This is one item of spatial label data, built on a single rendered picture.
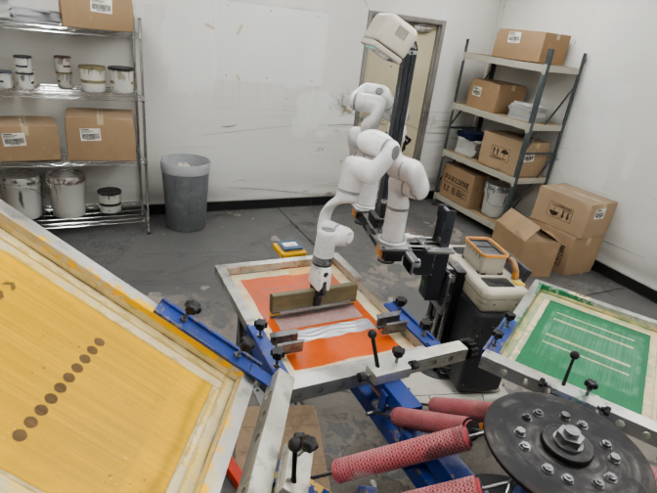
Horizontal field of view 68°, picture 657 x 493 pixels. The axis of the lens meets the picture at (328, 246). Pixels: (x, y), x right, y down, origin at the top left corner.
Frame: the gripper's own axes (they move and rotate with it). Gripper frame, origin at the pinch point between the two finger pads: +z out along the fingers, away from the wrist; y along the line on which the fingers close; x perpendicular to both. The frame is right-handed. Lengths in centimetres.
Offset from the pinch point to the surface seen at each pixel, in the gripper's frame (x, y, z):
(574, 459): 5, -110, -30
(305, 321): 5.7, -5.8, 6.0
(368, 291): -25.7, 2.6, 0.1
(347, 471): 33, -83, -8
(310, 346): 10.3, -20.7, 6.6
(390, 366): 0, -52, -6
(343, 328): -5.6, -15.0, 4.6
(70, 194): 79, 307, 64
